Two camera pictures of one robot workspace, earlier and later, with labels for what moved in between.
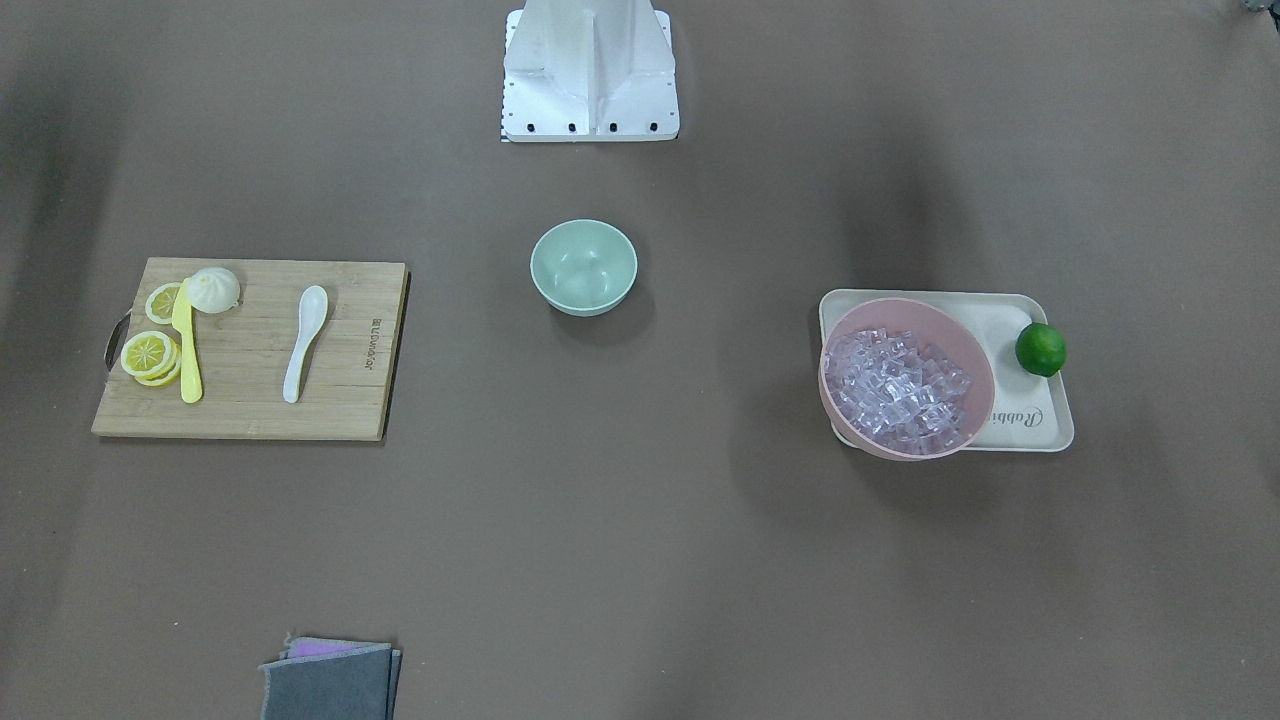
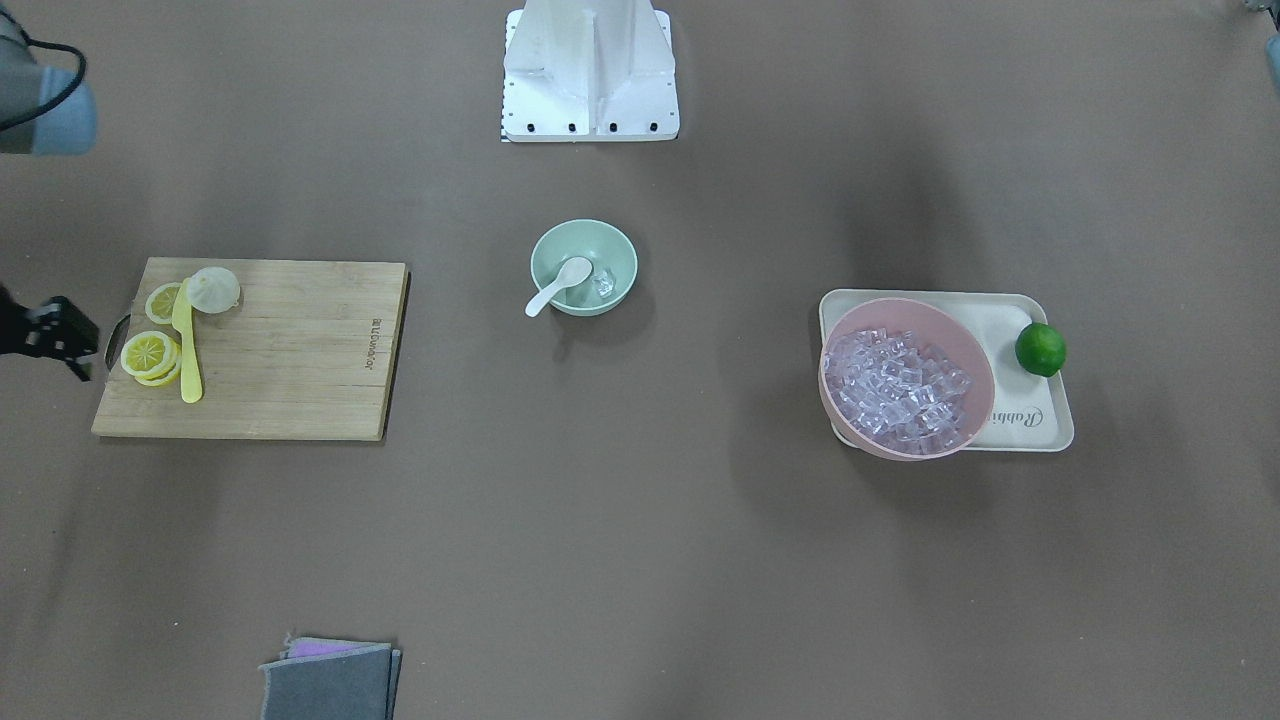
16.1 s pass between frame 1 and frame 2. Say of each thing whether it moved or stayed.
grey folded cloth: stayed
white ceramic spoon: moved
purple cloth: stayed
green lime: stayed
